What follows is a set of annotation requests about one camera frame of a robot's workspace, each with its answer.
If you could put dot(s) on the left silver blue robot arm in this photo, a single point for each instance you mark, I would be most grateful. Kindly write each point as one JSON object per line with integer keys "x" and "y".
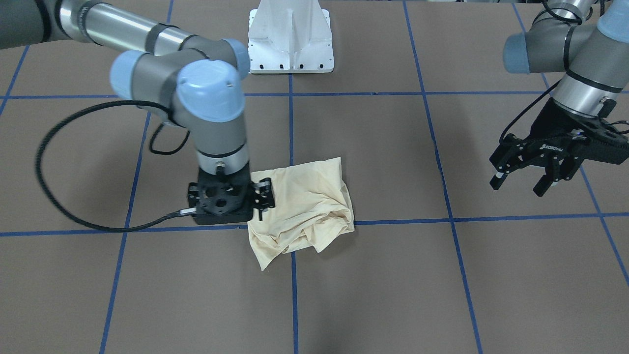
{"x": 592, "y": 57}

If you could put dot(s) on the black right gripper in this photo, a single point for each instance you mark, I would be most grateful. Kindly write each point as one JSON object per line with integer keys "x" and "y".
{"x": 262, "y": 192}

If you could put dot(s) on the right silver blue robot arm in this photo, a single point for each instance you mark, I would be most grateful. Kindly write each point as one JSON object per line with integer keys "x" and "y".
{"x": 188, "y": 80}

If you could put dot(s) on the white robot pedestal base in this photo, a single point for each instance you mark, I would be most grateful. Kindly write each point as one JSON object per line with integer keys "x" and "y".
{"x": 290, "y": 37}

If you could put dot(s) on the beige long sleeve graphic shirt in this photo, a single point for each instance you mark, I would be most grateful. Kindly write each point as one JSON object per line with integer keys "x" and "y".
{"x": 313, "y": 208}

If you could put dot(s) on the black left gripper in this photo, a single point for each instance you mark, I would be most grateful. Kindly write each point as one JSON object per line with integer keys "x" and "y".
{"x": 551, "y": 124}

